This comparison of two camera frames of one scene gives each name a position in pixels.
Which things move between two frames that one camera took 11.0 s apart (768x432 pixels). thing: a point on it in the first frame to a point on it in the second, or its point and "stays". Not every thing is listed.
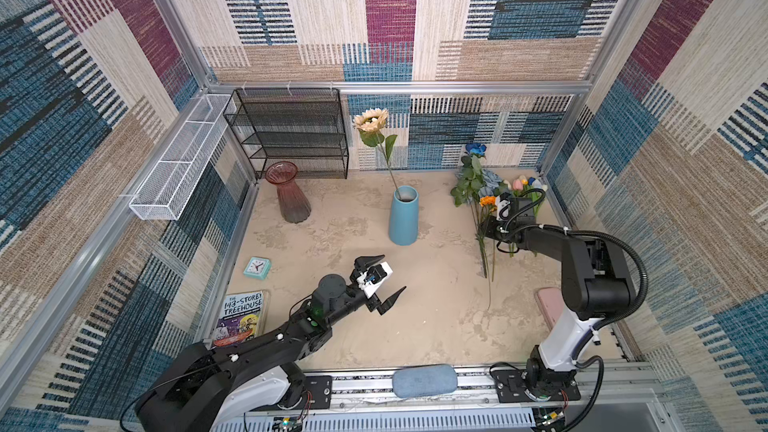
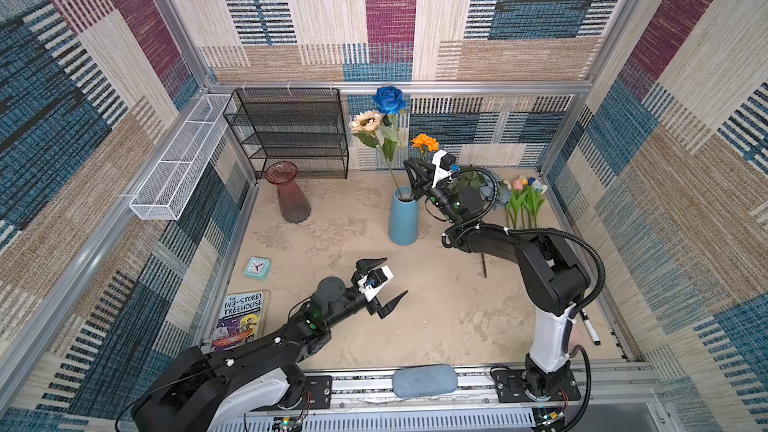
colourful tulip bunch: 522,184 stays
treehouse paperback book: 239,318 stays
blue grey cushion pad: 424,380 stays
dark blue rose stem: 473,171 to 391,100
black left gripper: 372,303 stays
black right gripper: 489,228 to 424,181
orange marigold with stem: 489,204 to 424,143
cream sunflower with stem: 370,124 stays
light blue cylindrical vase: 403,229 stays
